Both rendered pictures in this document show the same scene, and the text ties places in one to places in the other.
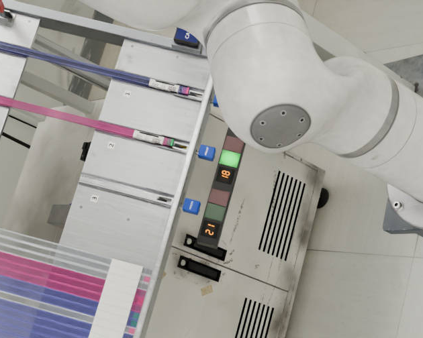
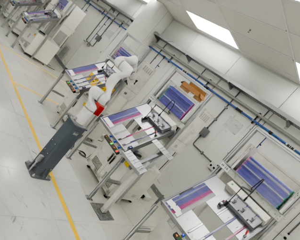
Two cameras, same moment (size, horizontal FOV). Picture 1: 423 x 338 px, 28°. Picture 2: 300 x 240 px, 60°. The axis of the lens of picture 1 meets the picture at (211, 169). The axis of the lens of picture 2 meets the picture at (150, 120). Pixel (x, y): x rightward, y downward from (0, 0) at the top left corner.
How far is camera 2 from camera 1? 2.66 m
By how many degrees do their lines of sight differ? 59
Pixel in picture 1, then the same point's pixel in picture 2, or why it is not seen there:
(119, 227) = (117, 129)
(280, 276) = (100, 174)
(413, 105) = (84, 110)
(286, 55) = (95, 88)
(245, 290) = (103, 165)
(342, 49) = (116, 193)
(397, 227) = not seen: hidden behind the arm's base
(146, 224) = (114, 131)
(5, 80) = (147, 131)
